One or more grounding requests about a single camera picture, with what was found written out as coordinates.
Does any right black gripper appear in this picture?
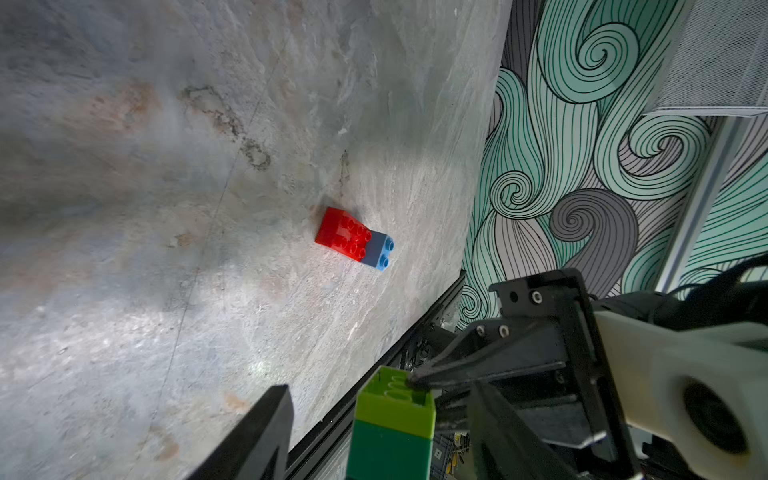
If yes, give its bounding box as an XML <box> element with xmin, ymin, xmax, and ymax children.
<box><xmin>407</xmin><ymin>268</ymin><xmax>642</xmax><ymax>479</ymax></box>

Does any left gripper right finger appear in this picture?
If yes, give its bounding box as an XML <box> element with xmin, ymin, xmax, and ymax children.
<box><xmin>467</xmin><ymin>383</ymin><xmax>578</xmax><ymax>479</ymax></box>

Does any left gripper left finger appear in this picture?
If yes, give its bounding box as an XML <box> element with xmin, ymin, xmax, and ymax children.
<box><xmin>188</xmin><ymin>385</ymin><xmax>294</xmax><ymax>480</ymax></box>

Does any small dark green lego brick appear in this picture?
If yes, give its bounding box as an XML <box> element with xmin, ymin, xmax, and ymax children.
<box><xmin>345</xmin><ymin>420</ymin><xmax>432</xmax><ymax>480</ymax></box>

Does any lime green lego brick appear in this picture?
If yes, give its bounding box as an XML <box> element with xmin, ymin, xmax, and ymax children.
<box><xmin>355</xmin><ymin>366</ymin><xmax>436</xmax><ymax>440</ymax></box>

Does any small light blue lego brick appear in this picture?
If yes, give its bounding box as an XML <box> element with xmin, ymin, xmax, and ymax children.
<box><xmin>361</xmin><ymin>231</ymin><xmax>395</xmax><ymax>271</ymax></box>

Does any red lego brick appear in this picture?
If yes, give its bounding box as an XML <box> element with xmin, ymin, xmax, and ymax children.
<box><xmin>315</xmin><ymin>207</ymin><xmax>372</xmax><ymax>263</ymax></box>

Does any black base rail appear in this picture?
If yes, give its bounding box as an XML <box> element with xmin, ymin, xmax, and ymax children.
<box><xmin>285</xmin><ymin>276</ymin><xmax>465</xmax><ymax>479</ymax></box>

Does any aluminium wall rail right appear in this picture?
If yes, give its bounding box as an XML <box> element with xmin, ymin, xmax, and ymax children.
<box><xmin>653</xmin><ymin>104</ymin><xmax>768</xmax><ymax>295</ymax></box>

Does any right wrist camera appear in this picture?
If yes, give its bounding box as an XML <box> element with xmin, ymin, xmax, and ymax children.
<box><xmin>596</xmin><ymin>312</ymin><xmax>767</xmax><ymax>479</ymax></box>

